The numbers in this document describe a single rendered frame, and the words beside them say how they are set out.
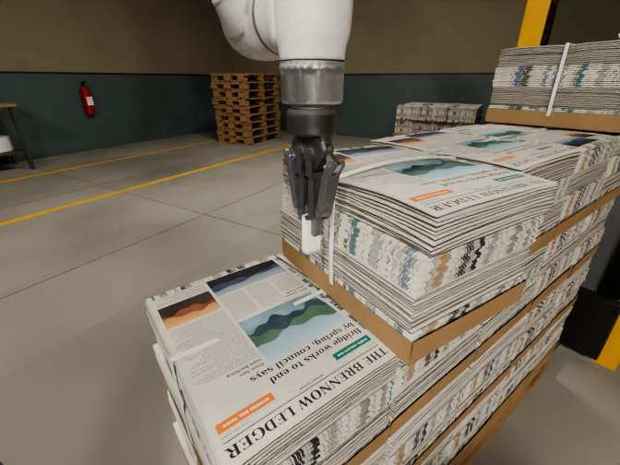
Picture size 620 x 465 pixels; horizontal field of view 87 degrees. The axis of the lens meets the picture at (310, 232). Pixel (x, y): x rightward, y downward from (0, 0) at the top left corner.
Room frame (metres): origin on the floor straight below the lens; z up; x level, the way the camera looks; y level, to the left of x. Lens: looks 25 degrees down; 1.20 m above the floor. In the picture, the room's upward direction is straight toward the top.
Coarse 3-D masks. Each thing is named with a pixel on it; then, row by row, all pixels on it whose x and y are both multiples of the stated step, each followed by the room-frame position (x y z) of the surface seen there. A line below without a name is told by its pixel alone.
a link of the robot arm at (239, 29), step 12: (216, 0) 0.58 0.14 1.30; (228, 0) 0.57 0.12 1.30; (240, 0) 0.57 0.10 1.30; (252, 0) 0.56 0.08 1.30; (228, 12) 0.58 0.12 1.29; (240, 12) 0.57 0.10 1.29; (252, 12) 0.55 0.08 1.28; (228, 24) 0.60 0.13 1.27; (240, 24) 0.57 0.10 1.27; (252, 24) 0.56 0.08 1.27; (228, 36) 0.63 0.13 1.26; (240, 36) 0.59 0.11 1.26; (252, 36) 0.57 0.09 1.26; (240, 48) 0.62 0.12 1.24; (252, 48) 0.59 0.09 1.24; (264, 48) 0.57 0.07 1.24; (264, 60) 0.62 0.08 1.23; (276, 60) 0.62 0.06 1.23
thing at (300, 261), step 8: (288, 248) 0.63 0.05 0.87; (288, 256) 0.63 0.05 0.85; (296, 256) 0.60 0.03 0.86; (304, 256) 0.57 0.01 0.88; (296, 264) 0.60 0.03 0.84; (304, 264) 0.57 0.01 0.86; (312, 264) 0.55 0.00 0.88; (304, 272) 0.57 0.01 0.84; (312, 272) 0.55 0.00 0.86; (320, 272) 0.52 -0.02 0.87; (312, 280) 0.55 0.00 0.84; (320, 280) 0.52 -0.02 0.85; (320, 288) 0.52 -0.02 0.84
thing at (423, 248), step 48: (384, 192) 0.41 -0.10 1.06; (432, 192) 0.41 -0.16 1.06; (480, 192) 0.42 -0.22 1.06; (528, 192) 0.44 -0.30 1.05; (384, 240) 0.40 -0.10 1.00; (432, 240) 0.34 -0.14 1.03; (480, 240) 0.40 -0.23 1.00; (528, 240) 0.48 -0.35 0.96; (384, 288) 0.39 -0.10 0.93; (432, 288) 0.35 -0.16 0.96; (480, 288) 0.42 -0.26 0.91
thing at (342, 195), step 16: (416, 160) 0.62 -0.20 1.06; (432, 160) 0.62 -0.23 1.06; (448, 160) 0.64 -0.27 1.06; (352, 176) 0.51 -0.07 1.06; (368, 176) 0.51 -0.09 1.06; (384, 176) 0.51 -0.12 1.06; (336, 192) 0.50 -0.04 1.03; (336, 208) 0.50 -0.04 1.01; (336, 224) 0.50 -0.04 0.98; (336, 240) 0.49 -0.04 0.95; (336, 256) 0.49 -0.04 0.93; (336, 272) 0.48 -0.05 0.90
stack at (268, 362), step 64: (192, 320) 0.44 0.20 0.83; (256, 320) 0.44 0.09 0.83; (320, 320) 0.44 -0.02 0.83; (192, 384) 0.31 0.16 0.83; (256, 384) 0.31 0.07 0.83; (320, 384) 0.31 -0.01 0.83; (384, 384) 0.36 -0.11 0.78; (448, 384) 0.51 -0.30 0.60; (512, 384) 0.79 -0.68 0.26; (192, 448) 0.37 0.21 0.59; (256, 448) 0.23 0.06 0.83; (320, 448) 0.28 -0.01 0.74; (384, 448) 0.37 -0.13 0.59; (448, 448) 0.56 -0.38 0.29
